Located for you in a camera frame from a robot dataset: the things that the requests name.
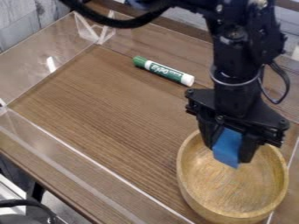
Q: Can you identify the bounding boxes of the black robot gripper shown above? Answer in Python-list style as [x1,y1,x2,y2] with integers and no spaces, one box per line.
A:
[184,88,290,163]

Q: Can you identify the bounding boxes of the blue rectangular block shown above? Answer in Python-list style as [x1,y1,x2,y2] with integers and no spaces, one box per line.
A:
[212,129,242,169]

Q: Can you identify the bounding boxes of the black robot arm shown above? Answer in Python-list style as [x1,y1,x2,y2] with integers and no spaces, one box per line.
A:
[127,0,291,168]

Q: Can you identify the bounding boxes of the brown wooden bowl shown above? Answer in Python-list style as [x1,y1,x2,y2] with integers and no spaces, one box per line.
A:
[176,131,288,224]

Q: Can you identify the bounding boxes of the green Expo marker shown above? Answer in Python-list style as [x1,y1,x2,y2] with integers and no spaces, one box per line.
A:
[132,56,195,87]

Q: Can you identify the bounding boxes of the clear acrylic tray walls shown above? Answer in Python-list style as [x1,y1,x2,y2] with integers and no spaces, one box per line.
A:
[0,16,211,224]

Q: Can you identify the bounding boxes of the black metal table leg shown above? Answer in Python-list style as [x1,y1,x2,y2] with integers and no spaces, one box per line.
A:
[32,182,45,202]

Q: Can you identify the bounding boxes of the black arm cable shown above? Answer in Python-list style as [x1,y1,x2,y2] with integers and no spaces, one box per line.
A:
[258,60,292,105]

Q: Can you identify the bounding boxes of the thick black looped cable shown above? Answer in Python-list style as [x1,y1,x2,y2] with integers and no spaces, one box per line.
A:
[57,0,174,30]

